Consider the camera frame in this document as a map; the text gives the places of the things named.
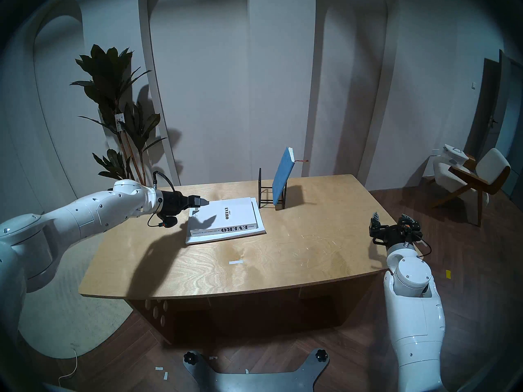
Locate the white floor cable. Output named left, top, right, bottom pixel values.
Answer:
left=58, top=348, right=78, bottom=388

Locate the white wooden-frame armchair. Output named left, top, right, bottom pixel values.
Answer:
left=429, top=147, right=511, bottom=227

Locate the black wire book stand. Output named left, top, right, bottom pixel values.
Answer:
left=258, top=168, right=287, bottom=210

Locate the grey door panel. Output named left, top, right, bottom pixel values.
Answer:
left=496, top=50, right=523, bottom=200

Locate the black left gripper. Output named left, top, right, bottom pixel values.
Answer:
left=157, top=191, right=210, bottom=228

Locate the blue book with ribbon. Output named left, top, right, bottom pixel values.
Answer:
left=272, top=147, right=309, bottom=210

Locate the white box on armchair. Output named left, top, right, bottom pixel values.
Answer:
left=443, top=144, right=469, bottom=167

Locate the thick white EVERO book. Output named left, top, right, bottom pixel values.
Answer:
left=189, top=198, right=262, bottom=237

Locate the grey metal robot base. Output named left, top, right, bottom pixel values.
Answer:
left=183, top=348, right=330, bottom=392

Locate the tall dark green plant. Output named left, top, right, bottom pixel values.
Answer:
left=69, top=44, right=168, bottom=193

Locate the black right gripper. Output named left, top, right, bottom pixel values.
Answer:
left=369, top=212, right=423, bottom=249

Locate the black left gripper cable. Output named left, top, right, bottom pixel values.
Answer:
left=147, top=171, right=176, bottom=229

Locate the large thin white book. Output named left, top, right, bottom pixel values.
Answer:
left=186, top=197, right=267, bottom=245

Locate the dark brown open door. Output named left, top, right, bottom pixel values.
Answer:
left=466, top=58, right=501, bottom=159

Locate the round cream rug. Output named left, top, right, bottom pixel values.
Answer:
left=10, top=209, right=133, bottom=359

